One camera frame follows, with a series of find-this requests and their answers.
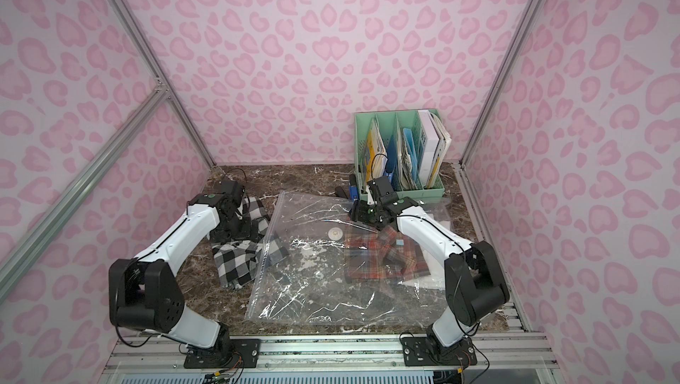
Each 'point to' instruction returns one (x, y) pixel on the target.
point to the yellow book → (376, 156)
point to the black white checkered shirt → (240, 262)
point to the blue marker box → (353, 188)
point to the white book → (436, 141)
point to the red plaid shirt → (384, 256)
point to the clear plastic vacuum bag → (320, 267)
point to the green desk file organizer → (403, 145)
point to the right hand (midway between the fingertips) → (354, 214)
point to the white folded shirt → (436, 266)
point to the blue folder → (390, 158)
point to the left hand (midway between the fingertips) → (241, 231)
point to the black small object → (339, 192)
